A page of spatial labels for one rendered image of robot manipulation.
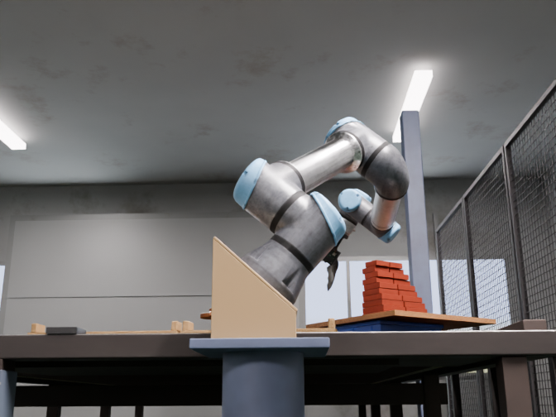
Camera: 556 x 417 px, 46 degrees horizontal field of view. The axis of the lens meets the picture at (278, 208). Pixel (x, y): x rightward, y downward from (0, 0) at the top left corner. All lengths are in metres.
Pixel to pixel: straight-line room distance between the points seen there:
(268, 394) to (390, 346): 0.42
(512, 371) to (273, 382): 0.64
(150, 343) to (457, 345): 0.74
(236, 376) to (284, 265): 0.25
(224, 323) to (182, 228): 5.69
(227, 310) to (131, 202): 5.97
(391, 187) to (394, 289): 0.93
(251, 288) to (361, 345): 0.40
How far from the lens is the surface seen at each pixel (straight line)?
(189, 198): 7.14
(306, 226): 1.41
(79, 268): 7.19
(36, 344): 1.75
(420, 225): 3.78
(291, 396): 1.36
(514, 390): 1.72
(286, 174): 1.49
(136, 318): 6.93
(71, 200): 7.46
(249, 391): 1.34
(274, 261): 1.38
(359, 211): 2.15
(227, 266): 1.35
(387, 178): 1.78
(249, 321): 1.33
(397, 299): 2.65
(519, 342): 1.72
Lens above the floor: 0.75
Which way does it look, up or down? 16 degrees up
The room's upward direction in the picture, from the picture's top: straight up
